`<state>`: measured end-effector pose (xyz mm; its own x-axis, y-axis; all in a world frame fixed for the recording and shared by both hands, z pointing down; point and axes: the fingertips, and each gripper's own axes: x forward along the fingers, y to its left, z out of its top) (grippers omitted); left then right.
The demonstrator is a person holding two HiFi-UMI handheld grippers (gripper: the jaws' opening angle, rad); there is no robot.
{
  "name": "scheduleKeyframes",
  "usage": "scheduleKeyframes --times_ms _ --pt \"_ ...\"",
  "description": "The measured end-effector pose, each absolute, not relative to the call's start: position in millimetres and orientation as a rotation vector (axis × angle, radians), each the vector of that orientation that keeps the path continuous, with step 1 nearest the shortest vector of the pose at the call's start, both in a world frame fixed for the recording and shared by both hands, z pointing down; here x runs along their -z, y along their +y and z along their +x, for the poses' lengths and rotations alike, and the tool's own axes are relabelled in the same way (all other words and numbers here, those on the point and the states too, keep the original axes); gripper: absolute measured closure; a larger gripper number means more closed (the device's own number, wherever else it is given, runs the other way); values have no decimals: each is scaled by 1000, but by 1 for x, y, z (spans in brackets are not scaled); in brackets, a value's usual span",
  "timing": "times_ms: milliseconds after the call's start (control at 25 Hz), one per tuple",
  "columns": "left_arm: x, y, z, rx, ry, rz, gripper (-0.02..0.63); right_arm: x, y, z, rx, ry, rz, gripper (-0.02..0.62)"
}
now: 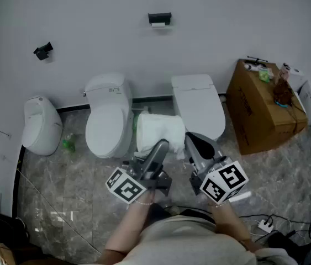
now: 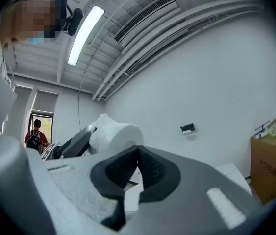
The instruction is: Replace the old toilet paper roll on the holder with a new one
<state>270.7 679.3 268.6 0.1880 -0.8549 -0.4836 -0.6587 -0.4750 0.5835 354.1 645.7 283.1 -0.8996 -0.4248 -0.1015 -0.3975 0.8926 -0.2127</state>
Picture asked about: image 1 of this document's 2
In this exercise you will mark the small black wall hook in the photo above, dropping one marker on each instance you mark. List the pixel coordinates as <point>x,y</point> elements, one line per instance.
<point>43,50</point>

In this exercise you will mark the white toilet paper roll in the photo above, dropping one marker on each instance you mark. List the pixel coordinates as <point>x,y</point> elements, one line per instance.
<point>160,126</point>

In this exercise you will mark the person's black trousers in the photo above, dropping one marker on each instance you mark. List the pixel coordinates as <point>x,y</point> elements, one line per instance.
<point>159,212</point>

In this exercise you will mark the large brown cardboard box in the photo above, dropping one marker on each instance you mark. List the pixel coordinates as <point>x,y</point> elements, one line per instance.
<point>254,114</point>

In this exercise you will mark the black rod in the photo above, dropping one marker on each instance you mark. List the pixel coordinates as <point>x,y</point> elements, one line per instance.
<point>257,59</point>

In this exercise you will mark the small blue plastic piece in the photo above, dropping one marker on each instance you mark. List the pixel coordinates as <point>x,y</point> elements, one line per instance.
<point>281,104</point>

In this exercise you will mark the green plastic bottle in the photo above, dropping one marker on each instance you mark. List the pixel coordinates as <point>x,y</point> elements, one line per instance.
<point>69,145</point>

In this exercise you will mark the white square-lid toilet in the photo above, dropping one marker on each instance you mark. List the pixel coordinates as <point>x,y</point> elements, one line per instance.
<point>199,103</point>

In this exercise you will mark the person's grey shirt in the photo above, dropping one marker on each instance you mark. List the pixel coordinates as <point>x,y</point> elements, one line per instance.
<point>188,241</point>

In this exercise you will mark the black wall paper holder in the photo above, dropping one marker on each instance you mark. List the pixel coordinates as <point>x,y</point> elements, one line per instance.
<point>159,16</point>

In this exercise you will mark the white wall urinal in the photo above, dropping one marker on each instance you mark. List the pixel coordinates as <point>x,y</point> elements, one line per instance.
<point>40,128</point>

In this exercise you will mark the person's right forearm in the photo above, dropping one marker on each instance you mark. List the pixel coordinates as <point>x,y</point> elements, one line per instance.
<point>229,222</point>

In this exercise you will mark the white power strip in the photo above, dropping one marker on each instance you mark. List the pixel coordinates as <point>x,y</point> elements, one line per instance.
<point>265,225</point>

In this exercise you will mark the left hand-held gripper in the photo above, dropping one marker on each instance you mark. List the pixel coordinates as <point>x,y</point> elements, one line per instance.
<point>125,188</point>

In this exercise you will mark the green plastic bag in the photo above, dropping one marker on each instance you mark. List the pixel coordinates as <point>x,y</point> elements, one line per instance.
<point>136,126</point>

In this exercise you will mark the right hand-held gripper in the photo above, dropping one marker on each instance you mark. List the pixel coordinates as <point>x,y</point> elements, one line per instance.
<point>224,184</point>

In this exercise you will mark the brown bundle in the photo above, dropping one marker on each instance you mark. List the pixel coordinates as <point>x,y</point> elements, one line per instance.
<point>282,91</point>

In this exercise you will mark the white boxy appliance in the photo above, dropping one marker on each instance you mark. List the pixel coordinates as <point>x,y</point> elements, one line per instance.
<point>296,79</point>

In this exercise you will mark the person's left forearm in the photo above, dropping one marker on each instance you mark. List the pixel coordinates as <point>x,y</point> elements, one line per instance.
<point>133,225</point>

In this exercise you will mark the green packet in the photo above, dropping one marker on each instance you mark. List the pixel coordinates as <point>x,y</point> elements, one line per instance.
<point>265,74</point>

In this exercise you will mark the white round-lid toilet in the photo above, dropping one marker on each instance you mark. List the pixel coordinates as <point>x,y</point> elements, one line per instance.
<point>104,120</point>

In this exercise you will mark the pink bottle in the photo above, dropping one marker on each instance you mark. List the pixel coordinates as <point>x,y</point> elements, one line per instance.
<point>282,70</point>

